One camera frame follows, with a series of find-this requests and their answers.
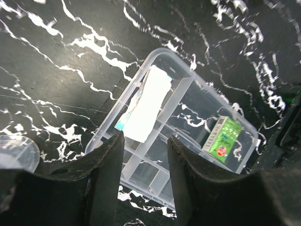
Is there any white swab packet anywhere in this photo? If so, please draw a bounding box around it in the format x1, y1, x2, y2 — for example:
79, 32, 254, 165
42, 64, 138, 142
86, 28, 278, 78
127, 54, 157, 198
122, 65, 172, 143

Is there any teal white ointment tube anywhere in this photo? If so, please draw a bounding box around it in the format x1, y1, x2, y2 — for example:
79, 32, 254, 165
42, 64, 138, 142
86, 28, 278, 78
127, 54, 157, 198
114, 76, 147, 131

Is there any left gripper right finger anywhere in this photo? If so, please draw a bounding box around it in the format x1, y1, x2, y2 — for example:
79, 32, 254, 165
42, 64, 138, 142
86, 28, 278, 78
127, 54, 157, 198
167, 137, 301, 226

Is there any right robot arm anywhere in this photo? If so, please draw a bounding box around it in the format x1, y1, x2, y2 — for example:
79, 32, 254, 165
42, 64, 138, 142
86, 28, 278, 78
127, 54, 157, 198
252, 92, 301, 171

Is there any clear plastic box lid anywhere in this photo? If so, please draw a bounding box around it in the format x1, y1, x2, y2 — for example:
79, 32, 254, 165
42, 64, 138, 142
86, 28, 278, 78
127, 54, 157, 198
0, 135, 40, 173

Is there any clear compartment tray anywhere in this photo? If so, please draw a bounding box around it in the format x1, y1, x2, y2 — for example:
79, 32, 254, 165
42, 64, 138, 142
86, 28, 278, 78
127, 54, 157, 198
85, 48, 258, 209

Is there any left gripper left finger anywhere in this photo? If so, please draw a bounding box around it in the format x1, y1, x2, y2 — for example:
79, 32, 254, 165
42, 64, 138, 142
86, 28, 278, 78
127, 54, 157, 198
0, 132, 124, 226

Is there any small green packet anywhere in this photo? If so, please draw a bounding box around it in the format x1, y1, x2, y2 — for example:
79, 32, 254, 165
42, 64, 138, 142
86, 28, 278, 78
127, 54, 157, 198
202, 116, 243, 163

